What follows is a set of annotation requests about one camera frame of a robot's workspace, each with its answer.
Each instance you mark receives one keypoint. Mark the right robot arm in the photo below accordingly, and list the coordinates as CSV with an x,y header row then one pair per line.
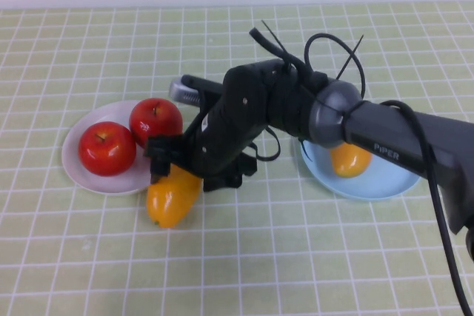
x,y
389,134

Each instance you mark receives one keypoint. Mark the green checkered tablecloth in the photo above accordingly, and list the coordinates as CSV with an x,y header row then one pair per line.
x,y
259,257

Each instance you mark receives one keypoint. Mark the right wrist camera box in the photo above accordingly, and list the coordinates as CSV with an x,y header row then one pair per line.
x,y
185,94

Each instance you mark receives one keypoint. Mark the light blue round plate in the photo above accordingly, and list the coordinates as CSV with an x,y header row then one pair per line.
x,y
385,183

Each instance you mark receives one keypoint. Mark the yellow mango with green stem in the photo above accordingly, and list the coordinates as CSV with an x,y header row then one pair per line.
x,y
170,201

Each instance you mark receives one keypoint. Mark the red apple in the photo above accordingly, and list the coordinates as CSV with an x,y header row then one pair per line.
x,y
107,149
155,123

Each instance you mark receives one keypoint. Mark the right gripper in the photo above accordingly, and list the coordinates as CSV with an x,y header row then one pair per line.
x,y
229,123

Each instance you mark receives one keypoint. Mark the yellow orange mango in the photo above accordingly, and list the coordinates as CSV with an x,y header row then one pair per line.
x,y
350,164

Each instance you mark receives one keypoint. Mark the white round plate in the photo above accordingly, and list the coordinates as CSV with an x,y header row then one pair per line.
x,y
92,183

